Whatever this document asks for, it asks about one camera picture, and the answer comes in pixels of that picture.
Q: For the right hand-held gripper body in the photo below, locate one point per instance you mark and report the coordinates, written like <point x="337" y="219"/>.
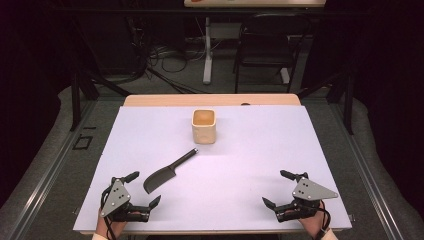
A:
<point x="310" y="191"/>

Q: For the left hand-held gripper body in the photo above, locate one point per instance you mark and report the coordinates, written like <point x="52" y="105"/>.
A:
<point x="116" y="197"/>

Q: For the black kitchen knife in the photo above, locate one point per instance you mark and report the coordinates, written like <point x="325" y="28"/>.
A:
<point x="160" y="178"/>

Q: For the beige square cup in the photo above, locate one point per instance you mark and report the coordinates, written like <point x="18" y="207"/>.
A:
<point x="203" y="131"/>

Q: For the person's left hand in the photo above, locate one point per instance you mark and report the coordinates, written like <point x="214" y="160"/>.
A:
<point x="111" y="227"/>

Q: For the person's right hand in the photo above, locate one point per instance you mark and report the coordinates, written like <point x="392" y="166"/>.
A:
<point x="311" y="225"/>

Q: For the white table mat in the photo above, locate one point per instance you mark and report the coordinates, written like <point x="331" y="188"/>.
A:
<point x="240" y="173"/>

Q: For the black metal stand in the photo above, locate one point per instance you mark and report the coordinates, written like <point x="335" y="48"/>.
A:
<point x="348" y="100"/>
<point x="76" y="100"/>

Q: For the black chair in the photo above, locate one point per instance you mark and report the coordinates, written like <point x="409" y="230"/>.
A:
<point x="266" y="46"/>

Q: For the wooden background desk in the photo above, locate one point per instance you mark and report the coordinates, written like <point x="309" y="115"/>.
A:
<point x="253" y="3"/>

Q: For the grey metal floor rail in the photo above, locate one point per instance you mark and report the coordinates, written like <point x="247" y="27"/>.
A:
<point x="366" y="173"/>
<point x="50" y="173"/>

